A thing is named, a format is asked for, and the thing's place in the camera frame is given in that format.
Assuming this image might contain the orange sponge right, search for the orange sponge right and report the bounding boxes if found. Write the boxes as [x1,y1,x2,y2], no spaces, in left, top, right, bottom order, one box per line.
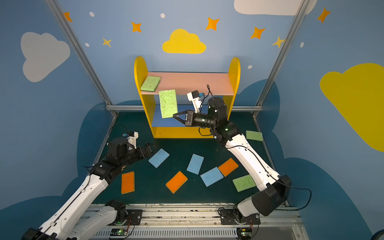
[218,158,239,177]

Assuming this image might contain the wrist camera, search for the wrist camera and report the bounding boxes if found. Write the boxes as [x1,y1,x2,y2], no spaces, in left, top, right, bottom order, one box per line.
[187,91,205,113]
[125,131,139,150]

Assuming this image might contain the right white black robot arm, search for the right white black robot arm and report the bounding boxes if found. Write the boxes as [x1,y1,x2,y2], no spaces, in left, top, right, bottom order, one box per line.
[173,97,293,222]

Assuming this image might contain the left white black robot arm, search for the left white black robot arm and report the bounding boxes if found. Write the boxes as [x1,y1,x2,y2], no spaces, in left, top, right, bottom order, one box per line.
[22,137,157,240]

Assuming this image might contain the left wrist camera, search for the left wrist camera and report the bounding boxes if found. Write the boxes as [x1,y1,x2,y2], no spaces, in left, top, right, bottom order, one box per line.
[125,131,139,150]

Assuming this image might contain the controller board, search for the controller board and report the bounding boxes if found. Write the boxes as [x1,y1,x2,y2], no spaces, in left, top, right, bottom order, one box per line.
[236,228,253,240]
[110,229,129,239]

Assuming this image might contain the orange sponge front left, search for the orange sponge front left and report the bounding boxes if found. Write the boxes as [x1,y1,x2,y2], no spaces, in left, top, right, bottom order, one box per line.
[121,172,135,195]

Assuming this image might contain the yellow shelf pink blue boards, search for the yellow shelf pink blue boards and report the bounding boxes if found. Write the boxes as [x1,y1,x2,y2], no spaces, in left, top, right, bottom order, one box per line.
[134,56,241,139]

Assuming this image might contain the blue sponge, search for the blue sponge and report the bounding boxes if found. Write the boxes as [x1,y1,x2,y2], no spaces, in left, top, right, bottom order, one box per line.
[149,149,170,169]
[187,154,204,175]
[200,167,224,187]

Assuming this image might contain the orange sponge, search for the orange sponge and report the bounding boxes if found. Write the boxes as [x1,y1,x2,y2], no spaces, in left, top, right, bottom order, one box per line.
[166,171,188,194]
[121,172,135,195]
[218,158,239,177]

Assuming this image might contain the green sponge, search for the green sponge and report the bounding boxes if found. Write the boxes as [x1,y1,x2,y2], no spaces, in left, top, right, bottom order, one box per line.
[159,90,178,119]
[233,175,256,192]
[141,76,161,92]
[246,130,264,142]

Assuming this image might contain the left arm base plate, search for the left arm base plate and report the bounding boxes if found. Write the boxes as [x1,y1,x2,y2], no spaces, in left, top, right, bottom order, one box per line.
[111,209,143,226]

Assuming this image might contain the left controller board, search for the left controller board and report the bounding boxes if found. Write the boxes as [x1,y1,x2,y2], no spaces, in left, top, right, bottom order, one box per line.
[110,229,129,239]

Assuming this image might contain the right controller board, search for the right controller board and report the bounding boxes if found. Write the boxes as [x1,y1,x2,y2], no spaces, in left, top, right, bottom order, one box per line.
[236,228,253,240]

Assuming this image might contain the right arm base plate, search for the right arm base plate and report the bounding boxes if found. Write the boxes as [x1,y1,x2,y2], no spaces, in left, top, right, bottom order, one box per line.
[218,208,261,225]

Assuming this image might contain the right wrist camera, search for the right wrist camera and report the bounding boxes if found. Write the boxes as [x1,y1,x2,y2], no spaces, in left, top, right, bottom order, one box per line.
[187,91,205,113]

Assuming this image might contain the aluminium rail base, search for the aluminium rail base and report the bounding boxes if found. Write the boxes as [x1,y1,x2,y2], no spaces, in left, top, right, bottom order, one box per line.
[76,203,309,240]

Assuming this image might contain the orange sponge centre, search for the orange sponge centre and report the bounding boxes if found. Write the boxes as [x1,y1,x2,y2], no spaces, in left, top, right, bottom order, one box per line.
[166,171,188,194]

